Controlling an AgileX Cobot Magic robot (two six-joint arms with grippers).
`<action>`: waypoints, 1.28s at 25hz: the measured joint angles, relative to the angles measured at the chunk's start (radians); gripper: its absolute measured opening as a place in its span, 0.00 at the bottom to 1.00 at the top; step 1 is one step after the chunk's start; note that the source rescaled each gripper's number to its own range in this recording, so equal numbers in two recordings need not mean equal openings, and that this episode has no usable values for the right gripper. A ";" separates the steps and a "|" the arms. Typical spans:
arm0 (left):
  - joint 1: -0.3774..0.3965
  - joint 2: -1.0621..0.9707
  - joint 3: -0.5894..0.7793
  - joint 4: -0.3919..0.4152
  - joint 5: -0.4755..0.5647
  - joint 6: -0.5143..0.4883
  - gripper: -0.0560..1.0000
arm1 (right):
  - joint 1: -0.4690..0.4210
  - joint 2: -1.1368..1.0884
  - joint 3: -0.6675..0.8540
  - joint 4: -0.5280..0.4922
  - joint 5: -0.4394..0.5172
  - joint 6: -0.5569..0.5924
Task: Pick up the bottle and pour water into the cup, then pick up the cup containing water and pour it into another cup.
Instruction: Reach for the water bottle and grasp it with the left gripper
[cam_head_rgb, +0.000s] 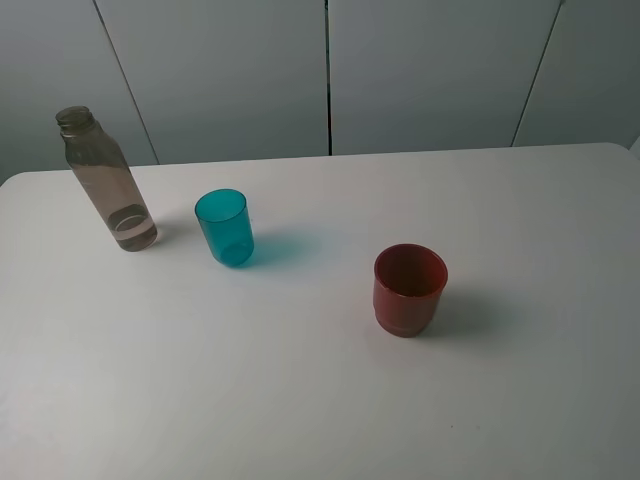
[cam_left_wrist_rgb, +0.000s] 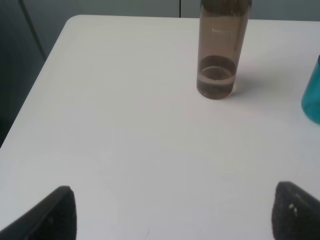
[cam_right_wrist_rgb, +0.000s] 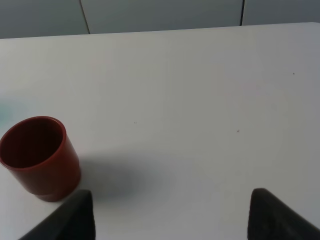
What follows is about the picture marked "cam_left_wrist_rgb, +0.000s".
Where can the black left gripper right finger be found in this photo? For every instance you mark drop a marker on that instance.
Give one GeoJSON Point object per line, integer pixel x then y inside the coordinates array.
{"type": "Point", "coordinates": [295, 213]}

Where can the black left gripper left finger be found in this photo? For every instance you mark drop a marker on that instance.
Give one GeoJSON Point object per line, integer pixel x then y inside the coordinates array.
{"type": "Point", "coordinates": [53, 218]}

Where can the teal translucent cup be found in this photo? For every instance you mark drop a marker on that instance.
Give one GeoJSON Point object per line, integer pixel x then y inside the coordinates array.
{"type": "Point", "coordinates": [310, 102]}

